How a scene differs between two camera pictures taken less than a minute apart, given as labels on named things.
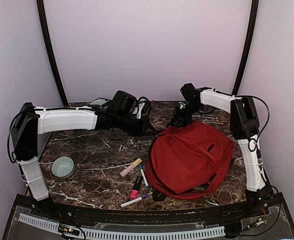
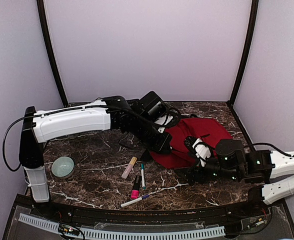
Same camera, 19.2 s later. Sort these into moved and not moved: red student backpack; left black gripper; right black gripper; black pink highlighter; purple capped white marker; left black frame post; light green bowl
Moved: red student backpack; left black gripper; right black gripper
Not moved: purple capped white marker; black pink highlighter; left black frame post; light green bowl
